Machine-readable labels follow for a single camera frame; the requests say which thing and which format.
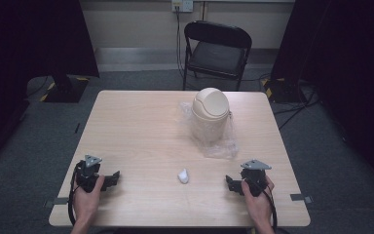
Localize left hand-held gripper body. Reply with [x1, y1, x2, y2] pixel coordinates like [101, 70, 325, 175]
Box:
[74, 154, 111, 193]

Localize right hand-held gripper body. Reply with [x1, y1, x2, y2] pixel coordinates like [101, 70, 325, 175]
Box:
[240, 158, 273, 198]

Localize white paper wad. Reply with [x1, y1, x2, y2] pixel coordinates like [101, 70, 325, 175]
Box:
[176, 168, 190, 185]

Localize beige swing-lid trash can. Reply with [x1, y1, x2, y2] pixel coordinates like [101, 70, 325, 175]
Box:
[190, 87, 232, 146]

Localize person's right hand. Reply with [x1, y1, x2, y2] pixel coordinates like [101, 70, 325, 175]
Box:
[241, 175, 276, 227]

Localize person's left hand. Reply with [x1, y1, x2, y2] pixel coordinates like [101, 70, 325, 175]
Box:
[72, 175, 106, 225]

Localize clear plastic bag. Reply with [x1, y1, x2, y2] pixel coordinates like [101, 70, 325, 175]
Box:
[177, 100, 240, 161]

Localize grey tape strip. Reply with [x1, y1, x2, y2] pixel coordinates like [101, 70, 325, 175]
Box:
[289, 193, 314, 205]
[43, 196, 70, 210]

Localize black stand base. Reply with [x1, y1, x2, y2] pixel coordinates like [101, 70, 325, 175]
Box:
[39, 74, 91, 104]
[260, 77, 307, 105]

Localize black folding chair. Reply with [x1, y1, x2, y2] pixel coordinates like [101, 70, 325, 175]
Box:
[182, 19, 253, 93]

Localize black curtain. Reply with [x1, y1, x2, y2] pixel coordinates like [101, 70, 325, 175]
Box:
[270, 0, 374, 194]
[0, 0, 100, 171]

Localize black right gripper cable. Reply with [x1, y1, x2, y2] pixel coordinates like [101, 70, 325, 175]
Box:
[262, 187, 280, 234]

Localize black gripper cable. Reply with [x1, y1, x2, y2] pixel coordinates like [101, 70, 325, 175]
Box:
[262, 187, 280, 234]
[66, 161, 83, 227]

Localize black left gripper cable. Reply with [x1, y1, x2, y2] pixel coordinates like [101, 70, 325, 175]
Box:
[66, 161, 83, 227]

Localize black floor cables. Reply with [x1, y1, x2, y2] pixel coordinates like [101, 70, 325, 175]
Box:
[272, 82, 321, 131]

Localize black wall socket cable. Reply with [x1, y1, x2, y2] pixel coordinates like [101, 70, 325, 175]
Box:
[174, 5, 187, 80]

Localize white wall socket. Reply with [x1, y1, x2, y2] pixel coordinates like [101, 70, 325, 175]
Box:
[170, 0, 195, 14]

